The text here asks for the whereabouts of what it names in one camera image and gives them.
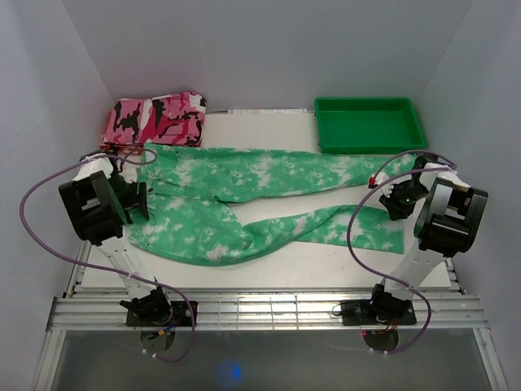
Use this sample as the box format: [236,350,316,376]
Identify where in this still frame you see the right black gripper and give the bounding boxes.
[379,182,429,221]

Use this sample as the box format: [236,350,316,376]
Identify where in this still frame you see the green tie-dye trousers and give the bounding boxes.
[125,145,405,266]

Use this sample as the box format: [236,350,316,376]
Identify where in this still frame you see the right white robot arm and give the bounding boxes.
[367,153,488,323]

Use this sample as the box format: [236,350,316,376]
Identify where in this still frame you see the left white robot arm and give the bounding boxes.
[59,153,173,326]

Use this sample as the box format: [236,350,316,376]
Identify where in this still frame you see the pink camouflage folded trousers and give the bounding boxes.
[101,92,207,147]

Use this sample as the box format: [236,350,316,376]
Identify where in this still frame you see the orange folded garment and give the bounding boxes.
[99,143,144,156]

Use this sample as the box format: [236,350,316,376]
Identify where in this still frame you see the green plastic tray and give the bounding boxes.
[314,97,427,155]

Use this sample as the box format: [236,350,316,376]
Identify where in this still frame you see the white paper strip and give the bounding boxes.
[226,108,314,115]

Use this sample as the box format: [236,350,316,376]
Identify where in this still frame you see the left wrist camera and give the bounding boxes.
[120,163,139,183]

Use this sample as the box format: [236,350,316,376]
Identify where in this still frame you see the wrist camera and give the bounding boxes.
[368,171,396,198]
[120,163,139,183]

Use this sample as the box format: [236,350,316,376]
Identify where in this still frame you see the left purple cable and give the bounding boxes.
[19,148,199,364]

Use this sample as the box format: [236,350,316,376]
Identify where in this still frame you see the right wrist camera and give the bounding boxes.
[368,171,396,198]

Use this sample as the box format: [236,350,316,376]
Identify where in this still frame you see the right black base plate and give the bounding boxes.
[332,299,417,326]

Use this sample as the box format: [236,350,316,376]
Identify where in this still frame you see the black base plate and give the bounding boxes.
[125,301,199,327]
[332,299,417,326]

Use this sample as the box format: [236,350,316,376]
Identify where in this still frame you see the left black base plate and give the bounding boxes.
[125,301,199,327]

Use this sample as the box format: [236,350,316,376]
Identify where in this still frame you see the aluminium frame rail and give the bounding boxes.
[47,293,488,332]

